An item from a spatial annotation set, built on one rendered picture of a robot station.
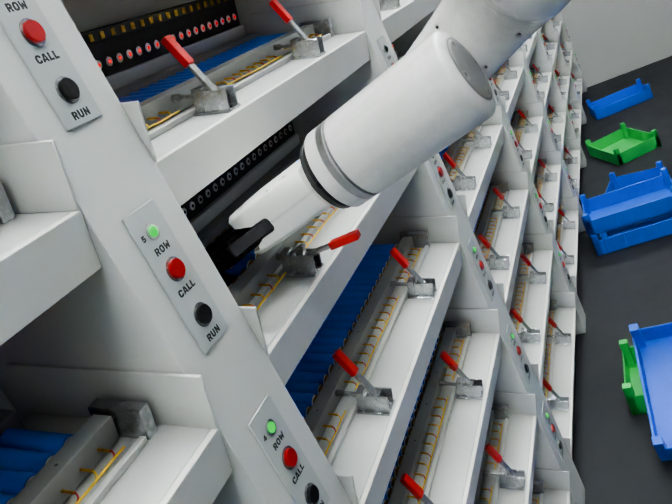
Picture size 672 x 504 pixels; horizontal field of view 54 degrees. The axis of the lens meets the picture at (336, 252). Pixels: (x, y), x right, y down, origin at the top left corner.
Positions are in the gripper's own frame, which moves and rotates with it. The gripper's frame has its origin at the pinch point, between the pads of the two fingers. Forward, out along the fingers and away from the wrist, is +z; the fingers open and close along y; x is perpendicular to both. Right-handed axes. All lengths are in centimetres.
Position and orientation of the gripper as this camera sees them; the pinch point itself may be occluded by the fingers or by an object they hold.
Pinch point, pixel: (230, 247)
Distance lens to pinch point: 72.1
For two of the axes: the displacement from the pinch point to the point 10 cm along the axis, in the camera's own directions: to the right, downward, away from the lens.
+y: -3.3, 4.5, -8.3
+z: -7.1, 4.6, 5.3
